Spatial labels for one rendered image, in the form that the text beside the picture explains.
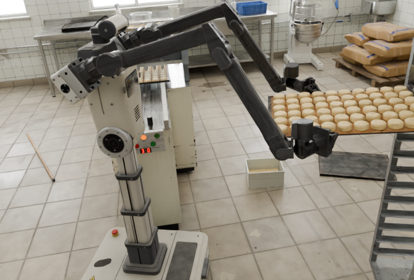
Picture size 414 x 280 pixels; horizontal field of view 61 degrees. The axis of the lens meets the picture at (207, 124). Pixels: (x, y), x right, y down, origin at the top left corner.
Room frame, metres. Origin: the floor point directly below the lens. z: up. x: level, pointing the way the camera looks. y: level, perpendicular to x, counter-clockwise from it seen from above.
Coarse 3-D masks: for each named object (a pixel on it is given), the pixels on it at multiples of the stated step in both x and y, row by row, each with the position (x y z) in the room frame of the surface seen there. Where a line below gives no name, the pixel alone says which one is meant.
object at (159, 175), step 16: (160, 96) 2.45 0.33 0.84; (144, 112) 2.18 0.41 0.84; (160, 112) 2.16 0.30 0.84; (160, 128) 1.92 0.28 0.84; (144, 160) 1.90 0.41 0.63; (160, 160) 1.91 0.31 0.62; (144, 176) 1.90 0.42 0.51; (160, 176) 1.91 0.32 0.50; (176, 176) 1.93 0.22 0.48; (160, 192) 1.91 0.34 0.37; (176, 192) 1.92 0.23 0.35; (160, 208) 1.91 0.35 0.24; (176, 208) 1.92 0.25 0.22; (160, 224) 1.91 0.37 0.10; (176, 224) 1.95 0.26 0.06
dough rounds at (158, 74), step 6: (150, 66) 2.96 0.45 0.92; (156, 66) 2.95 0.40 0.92; (138, 72) 2.82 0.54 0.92; (144, 72) 2.87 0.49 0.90; (150, 72) 2.84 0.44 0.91; (156, 72) 2.78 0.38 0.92; (162, 72) 2.78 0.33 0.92; (144, 78) 2.71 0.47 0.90; (150, 78) 2.67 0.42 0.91; (156, 78) 2.63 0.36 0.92; (162, 78) 2.62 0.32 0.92; (168, 78) 2.67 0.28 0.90
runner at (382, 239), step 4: (376, 236) 1.43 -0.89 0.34; (380, 236) 1.43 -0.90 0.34; (384, 236) 1.43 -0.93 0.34; (388, 236) 1.42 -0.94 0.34; (392, 236) 1.42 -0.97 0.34; (396, 236) 1.42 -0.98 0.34; (400, 236) 1.41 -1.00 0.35; (404, 236) 1.41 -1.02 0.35; (376, 240) 1.42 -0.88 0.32; (380, 240) 1.42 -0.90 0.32; (384, 240) 1.42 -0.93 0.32; (388, 240) 1.42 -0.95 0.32; (392, 240) 1.42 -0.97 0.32; (396, 240) 1.41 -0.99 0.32; (400, 240) 1.41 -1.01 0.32; (404, 240) 1.41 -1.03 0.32; (408, 240) 1.40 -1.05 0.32; (412, 240) 1.40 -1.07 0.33; (408, 244) 1.38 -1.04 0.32; (412, 244) 1.38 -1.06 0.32
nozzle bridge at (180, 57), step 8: (168, 56) 2.70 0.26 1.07; (176, 56) 2.71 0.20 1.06; (184, 56) 2.63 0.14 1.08; (144, 64) 2.63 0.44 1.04; (152, 64) 2.63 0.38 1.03; (160, 64) 2.64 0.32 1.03; (168, 64) 2.65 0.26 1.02; (184, 64) 2.73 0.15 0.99; (184, 72) 2.73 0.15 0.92; (184, 80) 2.74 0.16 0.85
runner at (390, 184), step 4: (388, 180) 1.44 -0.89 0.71; (388, 184) 1.43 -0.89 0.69; (392, 184) 1.43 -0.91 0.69; (396, 184) 1.43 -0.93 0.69; (400, 184) 1.42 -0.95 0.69; (404, 184) 1.42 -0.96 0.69; (408, 184) 1.42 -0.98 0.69; (412, 184) 1.41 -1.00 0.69; (388, 188) 1.41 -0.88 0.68; (392, 188) 1.41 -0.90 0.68; (396, 188) 1.40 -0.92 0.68; (400, 188) 1.40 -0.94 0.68; (404, 188) 1.40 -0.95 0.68; (408, 188) 1.40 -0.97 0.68; (412, 188) 1.40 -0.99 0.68
